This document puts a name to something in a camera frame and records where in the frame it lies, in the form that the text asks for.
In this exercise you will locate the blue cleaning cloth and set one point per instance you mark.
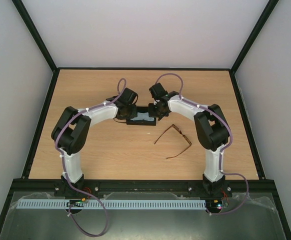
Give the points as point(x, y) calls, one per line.
point(143, 117)

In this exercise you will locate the black mounting rail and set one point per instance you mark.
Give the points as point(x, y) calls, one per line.
point(185, 188)

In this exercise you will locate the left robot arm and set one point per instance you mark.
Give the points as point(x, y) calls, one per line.
point(71, 132)

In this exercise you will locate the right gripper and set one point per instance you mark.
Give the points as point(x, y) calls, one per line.
point(157, 113)

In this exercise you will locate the light blue cable duct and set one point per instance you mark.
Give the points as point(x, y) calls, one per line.
point(112, 204)

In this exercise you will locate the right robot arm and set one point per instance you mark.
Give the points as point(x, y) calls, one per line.
point(211, 127)

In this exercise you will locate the metal plate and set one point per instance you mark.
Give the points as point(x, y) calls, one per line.
point(243, 218)

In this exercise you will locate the black glasses case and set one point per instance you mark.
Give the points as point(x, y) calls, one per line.
point(141, 109)

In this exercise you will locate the brown sunglasses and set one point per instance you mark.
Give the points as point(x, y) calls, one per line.
point(172, 142)

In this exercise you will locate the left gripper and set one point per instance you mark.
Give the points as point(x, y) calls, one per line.
point(134, 113)

